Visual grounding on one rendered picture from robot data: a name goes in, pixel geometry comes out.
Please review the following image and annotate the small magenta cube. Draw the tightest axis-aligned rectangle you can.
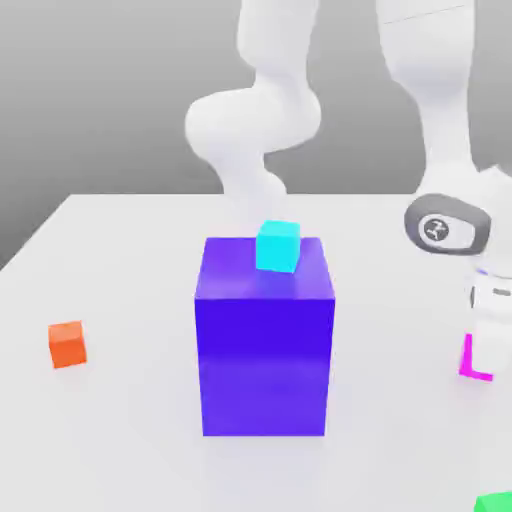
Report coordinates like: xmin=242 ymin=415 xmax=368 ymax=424
xmin=458 ymin=333 xmax=495 ymax=382

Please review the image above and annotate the small green cube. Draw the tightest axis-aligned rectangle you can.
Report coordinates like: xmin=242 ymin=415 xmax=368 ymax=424
xmin=474 ymin=491 xmax=512 ymax=512

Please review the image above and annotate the large purple box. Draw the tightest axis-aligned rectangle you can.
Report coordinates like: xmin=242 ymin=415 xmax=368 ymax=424
xmin=194 ymin=236 xmax=336 ymax=438

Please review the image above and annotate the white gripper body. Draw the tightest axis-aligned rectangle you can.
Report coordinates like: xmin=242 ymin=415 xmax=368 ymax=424
xmin=469 ymin=274 xmax=512 ymax=322

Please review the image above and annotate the small orange cube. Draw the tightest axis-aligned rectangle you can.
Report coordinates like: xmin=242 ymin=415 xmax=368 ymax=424
xmin=47 ymin=320 xmax=88 ymax=370

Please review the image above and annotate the small cyan cube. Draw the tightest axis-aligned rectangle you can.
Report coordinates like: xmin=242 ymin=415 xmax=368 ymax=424
xmin=255 ymin=219 xmax=302 ymax=275

